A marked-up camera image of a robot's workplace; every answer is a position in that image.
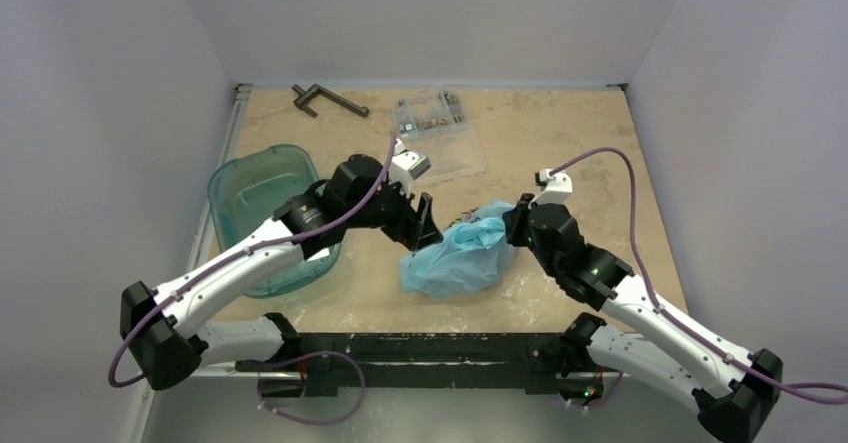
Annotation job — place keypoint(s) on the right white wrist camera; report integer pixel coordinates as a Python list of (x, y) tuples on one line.
[(555, 187)]

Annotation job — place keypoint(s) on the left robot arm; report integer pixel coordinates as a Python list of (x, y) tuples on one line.
[(167, 332)]

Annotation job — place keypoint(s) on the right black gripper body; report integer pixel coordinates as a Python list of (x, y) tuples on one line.
[(520, 221)]

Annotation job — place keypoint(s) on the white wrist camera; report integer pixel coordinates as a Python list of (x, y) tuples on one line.
[(406, 166), (555, 187)]

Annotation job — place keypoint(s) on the light blue plastic bag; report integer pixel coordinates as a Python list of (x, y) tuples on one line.
[(473, 256)]

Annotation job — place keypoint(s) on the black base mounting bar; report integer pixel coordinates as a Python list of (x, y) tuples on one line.
[(535, 363)]

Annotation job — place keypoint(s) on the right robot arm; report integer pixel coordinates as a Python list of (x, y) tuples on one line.
[(644, 336)]

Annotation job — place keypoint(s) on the dark metal crank handle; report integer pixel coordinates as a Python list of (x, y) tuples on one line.
[(306, 96)]

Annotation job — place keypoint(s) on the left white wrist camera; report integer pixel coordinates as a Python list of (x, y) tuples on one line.
[(406, 166)]

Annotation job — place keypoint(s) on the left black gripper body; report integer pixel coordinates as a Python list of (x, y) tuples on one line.
[(389, 213)]

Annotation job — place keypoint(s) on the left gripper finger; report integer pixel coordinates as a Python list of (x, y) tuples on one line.
[(422, 234), (424, 214)]

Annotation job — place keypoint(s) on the clear plastic organizer box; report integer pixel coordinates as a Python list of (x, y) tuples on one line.
[(438, 125)]

